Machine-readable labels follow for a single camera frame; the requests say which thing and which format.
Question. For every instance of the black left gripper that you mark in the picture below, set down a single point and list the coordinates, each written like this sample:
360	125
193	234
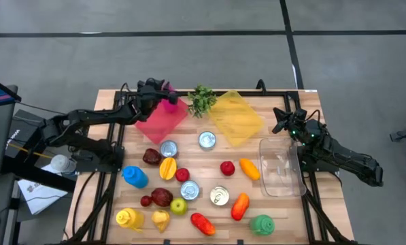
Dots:
151	97

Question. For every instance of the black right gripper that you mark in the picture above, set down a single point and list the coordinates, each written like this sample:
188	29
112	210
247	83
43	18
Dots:
301	127

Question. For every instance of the pink plastic squeeze bottle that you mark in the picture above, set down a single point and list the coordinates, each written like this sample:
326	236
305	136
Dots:
171	108

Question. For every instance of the silver tin can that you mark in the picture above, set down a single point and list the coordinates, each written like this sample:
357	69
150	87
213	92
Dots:
168	148
207	139
189	190

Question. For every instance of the yellow toy mango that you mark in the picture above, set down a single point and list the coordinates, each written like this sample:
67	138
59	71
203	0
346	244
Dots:
168	168

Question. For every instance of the red strawberry fruit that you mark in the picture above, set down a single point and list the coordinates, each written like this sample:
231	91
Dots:
182	174

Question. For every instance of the blue plastic squeeze bottle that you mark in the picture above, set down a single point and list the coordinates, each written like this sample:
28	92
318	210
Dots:
134	177

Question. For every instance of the red and orange toy mango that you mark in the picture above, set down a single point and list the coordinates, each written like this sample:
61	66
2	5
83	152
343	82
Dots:
240	206
202	224

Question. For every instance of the gold-lidded tin can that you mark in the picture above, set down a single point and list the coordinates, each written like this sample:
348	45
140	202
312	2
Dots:
219	195

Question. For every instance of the large dark maroon toy fruit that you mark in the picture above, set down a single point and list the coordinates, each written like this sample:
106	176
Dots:
162	197

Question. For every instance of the green plastic squeeze bottle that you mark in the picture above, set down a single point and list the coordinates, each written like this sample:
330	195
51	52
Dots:
262	225

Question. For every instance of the small dark red toy fruit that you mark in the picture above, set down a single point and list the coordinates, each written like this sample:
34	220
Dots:
146	200

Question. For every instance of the green toy apple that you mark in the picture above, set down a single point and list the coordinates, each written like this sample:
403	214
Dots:
178	206

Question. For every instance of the yellow toy pear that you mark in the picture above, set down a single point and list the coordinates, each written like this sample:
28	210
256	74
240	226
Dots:
160	220

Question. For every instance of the yellow plastic squeeze bottle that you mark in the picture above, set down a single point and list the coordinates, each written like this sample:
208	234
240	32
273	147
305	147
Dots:
129	218

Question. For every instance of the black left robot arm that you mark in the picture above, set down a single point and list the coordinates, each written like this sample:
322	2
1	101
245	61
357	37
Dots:
87	117

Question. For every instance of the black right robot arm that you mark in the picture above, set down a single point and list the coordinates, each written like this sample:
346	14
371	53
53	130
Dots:
352	160

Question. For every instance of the small potted green plant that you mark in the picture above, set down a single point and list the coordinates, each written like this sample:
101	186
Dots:
202	100

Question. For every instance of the red translucent plastic bin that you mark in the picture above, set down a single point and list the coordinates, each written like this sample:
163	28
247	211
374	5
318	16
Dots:
162	126

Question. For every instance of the black clamp hook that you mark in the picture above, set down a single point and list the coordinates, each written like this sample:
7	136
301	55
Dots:
261	85

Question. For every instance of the small white label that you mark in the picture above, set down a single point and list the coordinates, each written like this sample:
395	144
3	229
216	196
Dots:
310	90

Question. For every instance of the yellow translucent plastic bin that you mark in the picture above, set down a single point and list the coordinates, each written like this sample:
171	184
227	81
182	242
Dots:
236	119

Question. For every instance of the clear plastic bin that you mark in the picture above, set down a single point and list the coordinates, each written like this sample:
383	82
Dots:
279	170

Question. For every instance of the clear plastic water bottle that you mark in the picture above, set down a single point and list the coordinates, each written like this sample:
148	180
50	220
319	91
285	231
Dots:
63	164

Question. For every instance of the black case with white lettering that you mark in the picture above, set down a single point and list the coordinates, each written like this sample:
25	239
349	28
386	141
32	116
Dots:
22	131

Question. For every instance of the thin yellow rod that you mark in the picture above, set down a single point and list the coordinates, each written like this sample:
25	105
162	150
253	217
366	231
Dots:
26	149

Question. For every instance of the white paper sheet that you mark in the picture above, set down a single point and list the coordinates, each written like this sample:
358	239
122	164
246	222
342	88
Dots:
39	195

